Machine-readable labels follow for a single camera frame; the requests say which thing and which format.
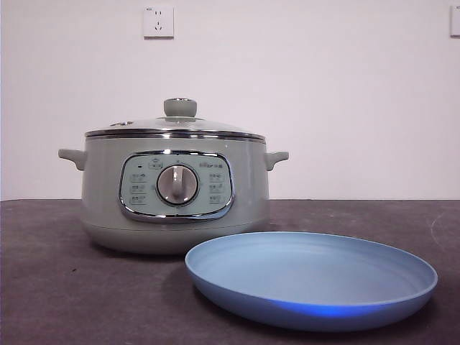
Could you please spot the glass lid with green knob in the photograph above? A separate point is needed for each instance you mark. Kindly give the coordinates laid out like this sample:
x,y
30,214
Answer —
x,y
179,108

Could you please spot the pale green electric steamer pot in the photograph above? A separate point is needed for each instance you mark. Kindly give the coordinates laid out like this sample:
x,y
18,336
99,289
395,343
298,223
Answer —
x,y
104,187

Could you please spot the light blue round plate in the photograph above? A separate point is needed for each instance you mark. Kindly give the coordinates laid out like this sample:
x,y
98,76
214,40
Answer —
x,y
309,273

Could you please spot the white wall power socket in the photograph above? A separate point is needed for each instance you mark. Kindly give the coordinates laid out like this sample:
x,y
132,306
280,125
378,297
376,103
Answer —
x,y
159,21

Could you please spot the white wall switch plate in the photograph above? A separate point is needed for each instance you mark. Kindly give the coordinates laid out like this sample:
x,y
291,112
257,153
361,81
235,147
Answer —
x,y
455,21

